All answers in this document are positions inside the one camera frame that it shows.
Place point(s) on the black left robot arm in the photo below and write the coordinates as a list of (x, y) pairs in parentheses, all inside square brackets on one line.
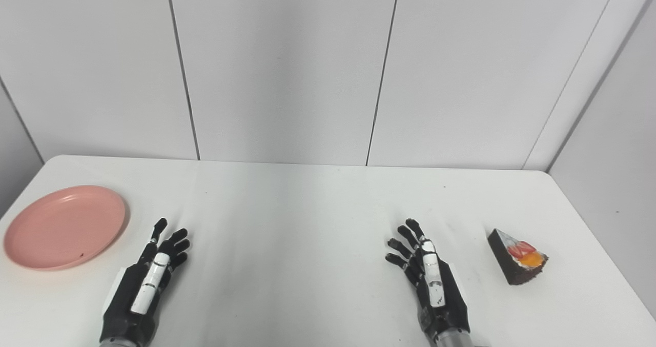
[(117, 343)]

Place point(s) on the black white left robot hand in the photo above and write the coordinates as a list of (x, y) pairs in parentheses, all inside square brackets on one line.
[(128, 306)]

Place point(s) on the chocolate cake slice with fruit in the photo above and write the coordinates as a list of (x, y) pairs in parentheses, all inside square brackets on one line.
[(515, 265)]

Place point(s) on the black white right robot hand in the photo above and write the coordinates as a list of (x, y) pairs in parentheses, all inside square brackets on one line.
[(441, 301)]

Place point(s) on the pink round plate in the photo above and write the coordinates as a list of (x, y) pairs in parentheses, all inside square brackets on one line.
[(64, 227)]

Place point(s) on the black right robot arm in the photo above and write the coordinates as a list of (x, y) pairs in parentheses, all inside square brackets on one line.
[(455, 339)]

